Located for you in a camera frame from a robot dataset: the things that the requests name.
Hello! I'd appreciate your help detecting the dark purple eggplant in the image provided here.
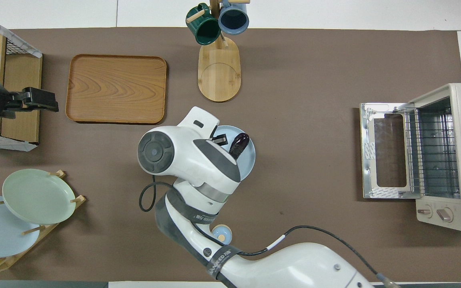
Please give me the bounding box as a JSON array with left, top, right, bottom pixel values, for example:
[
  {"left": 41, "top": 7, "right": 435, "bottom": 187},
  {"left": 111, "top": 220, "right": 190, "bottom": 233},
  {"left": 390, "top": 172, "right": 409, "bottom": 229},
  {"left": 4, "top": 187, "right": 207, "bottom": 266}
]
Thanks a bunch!
[{"left": 229, "top": 133, "right": 250, "bottom": 160}]

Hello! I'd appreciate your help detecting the light blue dinner plate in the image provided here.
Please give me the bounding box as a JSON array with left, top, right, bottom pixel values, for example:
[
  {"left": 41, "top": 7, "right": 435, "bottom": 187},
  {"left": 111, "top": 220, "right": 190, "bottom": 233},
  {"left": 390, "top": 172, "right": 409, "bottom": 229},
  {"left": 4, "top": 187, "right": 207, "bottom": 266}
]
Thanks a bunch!
[{"left": 210, "top": 126, "right": 256, "bottom": 182}]

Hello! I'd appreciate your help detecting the wooden shelf box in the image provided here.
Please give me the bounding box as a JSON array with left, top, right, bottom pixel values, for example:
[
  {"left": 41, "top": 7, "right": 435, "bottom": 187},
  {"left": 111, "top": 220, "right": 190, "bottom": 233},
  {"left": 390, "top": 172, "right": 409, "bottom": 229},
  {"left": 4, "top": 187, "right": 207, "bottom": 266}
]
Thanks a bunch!
[{"left": 0, "top": 30, "right": 43, "bottom": 152}]

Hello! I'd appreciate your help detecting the wooden mug tree stand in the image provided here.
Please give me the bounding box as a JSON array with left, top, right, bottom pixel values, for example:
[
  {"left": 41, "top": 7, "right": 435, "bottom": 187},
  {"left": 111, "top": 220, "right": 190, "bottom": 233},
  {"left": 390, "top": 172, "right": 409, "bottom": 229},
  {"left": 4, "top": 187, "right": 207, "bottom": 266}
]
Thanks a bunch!
[{"left": 186, "top": 0, "right": 251, "bottom": 102}]

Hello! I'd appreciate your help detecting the marble patterned cloth strip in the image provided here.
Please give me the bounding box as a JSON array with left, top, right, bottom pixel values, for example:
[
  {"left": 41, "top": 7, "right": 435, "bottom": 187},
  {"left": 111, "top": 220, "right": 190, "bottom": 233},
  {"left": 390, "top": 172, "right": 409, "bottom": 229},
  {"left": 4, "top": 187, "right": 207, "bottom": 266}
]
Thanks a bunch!
[{"left": 0, "top": 10, "right": 43, "bottom": 58}]

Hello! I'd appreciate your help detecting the wooden serving tray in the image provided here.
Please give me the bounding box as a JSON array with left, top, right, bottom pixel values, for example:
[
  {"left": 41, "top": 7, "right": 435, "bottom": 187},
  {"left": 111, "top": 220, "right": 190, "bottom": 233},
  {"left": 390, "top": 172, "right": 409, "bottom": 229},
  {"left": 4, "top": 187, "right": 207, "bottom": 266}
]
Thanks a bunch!
[{"left": 65, "top": 54, "right": 168, "bottom": 124}]

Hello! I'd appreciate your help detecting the small blue lidded jar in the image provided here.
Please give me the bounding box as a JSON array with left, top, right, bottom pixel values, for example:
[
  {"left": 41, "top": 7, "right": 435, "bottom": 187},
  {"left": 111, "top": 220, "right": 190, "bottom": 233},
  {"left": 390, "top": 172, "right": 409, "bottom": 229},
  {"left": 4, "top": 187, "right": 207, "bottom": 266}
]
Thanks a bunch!
[{"left": 211, "top": 224, "right": 233, "bottom": 244}]

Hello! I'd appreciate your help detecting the pale green plate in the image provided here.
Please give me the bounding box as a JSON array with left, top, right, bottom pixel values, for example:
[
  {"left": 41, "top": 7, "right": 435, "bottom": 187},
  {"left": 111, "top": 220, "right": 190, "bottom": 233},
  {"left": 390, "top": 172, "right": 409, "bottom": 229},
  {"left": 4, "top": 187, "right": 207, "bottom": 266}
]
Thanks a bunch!
[{"left": 2, "top": 169, "right": 76, "bottom": 225}]

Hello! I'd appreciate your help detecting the brown table mat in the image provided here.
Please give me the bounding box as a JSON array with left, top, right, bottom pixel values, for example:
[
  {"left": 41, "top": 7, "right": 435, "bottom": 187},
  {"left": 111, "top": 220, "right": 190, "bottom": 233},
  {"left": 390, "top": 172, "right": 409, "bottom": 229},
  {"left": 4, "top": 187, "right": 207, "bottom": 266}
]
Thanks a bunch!
[{"left": 0, "top": 27, "right": 461, "bottom": 282}]

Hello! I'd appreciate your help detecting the dark green ceramic mug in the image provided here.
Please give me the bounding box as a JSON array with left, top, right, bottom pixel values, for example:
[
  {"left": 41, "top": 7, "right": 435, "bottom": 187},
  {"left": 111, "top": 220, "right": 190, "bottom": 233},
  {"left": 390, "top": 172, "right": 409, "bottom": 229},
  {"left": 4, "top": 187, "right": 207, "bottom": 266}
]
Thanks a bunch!
[{"left": 186, "top": 3, "right": 221, "bottom": 46}]

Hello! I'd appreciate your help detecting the blue ceramic mug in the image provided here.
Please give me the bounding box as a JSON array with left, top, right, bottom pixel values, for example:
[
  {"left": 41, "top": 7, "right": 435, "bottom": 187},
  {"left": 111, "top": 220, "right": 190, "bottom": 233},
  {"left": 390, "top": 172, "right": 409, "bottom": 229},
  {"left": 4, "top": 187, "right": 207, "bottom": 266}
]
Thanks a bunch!
[{"left": 218, "top": 0, "right": 250, "bottom": 35}]

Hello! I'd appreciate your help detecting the wooden plate rack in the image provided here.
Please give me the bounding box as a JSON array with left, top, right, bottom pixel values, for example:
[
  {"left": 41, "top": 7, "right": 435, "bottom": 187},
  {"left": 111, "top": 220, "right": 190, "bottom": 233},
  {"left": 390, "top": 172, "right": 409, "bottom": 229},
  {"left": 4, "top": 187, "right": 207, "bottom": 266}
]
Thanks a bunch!
[{"left": 0, "top": 170, "right": 87, "bottom": 274}]

